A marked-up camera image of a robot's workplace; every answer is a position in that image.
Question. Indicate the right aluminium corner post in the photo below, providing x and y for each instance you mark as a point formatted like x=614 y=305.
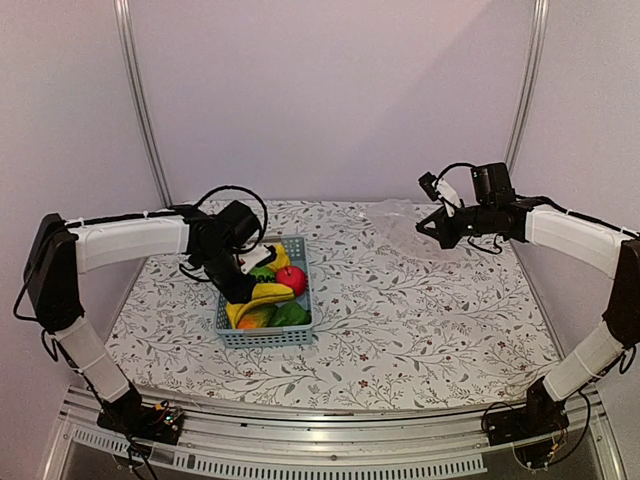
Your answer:
x=531 y=72

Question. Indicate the aluminium corner post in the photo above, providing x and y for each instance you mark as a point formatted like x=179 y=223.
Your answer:
x=122 y=10
x=531 y=72

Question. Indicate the floral tablecloth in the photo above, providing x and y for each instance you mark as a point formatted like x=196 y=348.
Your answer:
x=391 y=330

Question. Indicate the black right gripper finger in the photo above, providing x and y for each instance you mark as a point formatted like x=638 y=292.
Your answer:
x=430 y=235
x=432 y=222

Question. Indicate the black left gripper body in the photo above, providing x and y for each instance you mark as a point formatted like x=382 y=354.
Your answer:
x=220 y=266

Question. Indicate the orange green toy mango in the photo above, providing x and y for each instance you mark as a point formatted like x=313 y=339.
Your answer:
x=258 y=317

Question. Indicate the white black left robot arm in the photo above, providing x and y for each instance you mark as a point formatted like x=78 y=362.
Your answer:
x=64 y=250

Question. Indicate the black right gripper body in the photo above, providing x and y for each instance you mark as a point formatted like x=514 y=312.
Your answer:
x=482 y=222

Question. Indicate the yellow toy banana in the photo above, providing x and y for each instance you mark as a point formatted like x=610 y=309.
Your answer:
x=262 y=294

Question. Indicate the red toy apple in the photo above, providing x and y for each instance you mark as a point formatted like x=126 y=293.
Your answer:
x=292 y=277

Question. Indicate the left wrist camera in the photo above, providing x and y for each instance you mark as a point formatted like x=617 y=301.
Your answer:
x=260 y=256

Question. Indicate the light blue perforated basket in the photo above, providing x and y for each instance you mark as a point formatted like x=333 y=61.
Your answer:
x=296 y=248

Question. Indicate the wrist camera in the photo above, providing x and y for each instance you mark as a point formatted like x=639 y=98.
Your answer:
x=260 y=256
x=427 y=183

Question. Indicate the clear zip top bag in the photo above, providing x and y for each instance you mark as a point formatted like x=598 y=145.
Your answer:
x=395 y=220

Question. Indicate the left aluminium corner post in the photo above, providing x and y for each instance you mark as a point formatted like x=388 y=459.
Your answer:
x=122 y=10

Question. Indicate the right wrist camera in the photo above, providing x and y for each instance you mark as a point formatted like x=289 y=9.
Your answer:
x=427 y=183

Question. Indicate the aluminium front rail frame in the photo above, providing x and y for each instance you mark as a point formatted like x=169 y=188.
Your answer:
x=224 y=439

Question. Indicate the green toy watermelon ball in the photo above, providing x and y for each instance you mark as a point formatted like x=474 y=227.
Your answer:
x=263 y=274

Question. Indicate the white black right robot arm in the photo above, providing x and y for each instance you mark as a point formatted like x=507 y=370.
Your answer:
x=612 y=335

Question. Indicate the green toy bell pepper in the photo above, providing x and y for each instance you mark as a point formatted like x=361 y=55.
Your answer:
x=290 y=314

